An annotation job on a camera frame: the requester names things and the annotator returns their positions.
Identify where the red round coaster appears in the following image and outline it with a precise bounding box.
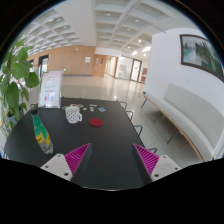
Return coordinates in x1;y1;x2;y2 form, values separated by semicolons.
89;118;103;127

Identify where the long white bench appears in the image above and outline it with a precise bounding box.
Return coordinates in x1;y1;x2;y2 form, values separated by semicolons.
144;84;224;162

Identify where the green plastic water bottle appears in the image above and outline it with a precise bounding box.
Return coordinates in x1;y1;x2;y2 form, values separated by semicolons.
31;109;53;154

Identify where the white standing sign board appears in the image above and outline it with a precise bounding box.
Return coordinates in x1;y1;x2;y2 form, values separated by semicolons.
38;70;64;108

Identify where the blue card on table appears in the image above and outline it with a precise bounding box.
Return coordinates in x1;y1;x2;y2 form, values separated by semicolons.
98;108;106;112

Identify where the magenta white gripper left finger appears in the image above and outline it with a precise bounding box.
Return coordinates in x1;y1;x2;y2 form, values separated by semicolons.
42;143;91;181

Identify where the white polka dot mug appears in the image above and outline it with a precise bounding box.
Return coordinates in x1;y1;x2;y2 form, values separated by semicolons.
65;106;82;124

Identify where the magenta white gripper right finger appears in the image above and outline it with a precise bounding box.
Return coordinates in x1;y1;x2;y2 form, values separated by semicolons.
133;144;181;182

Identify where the framed landscape painting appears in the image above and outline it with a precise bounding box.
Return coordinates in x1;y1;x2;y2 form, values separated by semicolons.
180;34;224;82

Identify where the green leafy potted plant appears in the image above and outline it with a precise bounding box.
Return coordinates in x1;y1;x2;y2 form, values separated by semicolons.
0;36;40;137

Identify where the round badge on table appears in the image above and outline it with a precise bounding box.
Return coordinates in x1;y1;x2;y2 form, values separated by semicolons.
70;104;84;109

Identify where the black chair farthest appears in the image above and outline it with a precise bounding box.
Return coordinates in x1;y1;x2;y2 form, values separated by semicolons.
119;101;127;110

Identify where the small white card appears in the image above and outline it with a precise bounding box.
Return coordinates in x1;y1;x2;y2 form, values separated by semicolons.
89;104;97;112

